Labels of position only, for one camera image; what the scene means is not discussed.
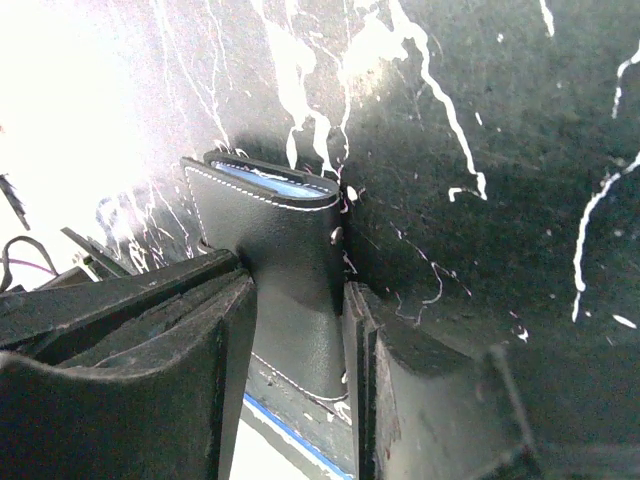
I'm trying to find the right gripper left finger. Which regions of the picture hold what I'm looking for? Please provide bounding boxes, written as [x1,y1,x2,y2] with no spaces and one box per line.
[1,251,257,479]

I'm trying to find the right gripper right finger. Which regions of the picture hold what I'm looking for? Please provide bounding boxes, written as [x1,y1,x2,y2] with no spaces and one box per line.
[343,282,540,479]

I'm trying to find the black leather card holder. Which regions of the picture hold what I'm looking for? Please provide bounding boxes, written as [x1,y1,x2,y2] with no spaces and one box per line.
[181,151,346,400]

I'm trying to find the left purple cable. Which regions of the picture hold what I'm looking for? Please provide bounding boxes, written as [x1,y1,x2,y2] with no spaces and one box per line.
[0,235,59,291]

